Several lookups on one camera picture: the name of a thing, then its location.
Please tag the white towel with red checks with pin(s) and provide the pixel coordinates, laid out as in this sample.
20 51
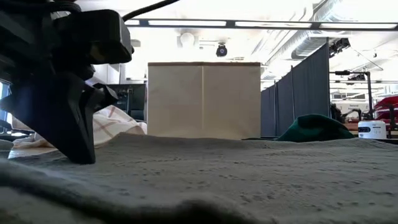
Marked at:
118 124

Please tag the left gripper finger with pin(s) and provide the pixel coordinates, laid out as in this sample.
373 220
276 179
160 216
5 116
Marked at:
62 124
102 95

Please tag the dark grey room divider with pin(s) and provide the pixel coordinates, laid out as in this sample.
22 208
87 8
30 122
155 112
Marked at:
304 93

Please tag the white round ceiling fixture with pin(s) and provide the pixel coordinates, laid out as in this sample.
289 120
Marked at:
187 40

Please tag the white round appliance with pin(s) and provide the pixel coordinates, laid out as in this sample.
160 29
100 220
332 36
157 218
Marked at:
371 129

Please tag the black equipment on pole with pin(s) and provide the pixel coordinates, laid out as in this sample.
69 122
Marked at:
339 46

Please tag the black monitor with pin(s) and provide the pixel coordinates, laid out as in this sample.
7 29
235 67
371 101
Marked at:
136 99

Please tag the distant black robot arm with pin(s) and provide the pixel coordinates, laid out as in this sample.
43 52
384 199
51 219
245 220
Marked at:
337 113

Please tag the black overhead light bar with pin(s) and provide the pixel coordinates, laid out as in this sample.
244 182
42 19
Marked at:
264 24

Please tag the plain grey towel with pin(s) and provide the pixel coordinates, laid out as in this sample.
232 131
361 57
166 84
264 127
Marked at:
217 174

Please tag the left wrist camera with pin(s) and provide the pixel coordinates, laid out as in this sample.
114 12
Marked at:
96 37

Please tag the black round ceiling camera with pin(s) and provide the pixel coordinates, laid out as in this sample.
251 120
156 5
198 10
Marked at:
221 50

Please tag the black metal stand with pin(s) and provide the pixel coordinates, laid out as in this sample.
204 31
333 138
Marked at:
369 90

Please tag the red equipment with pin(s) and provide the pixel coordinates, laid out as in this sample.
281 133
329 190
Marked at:
388 104

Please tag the dark green towel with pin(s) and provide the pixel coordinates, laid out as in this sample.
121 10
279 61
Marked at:
314 129

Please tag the cardboard box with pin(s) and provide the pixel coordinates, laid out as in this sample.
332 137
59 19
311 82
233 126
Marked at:
202 99

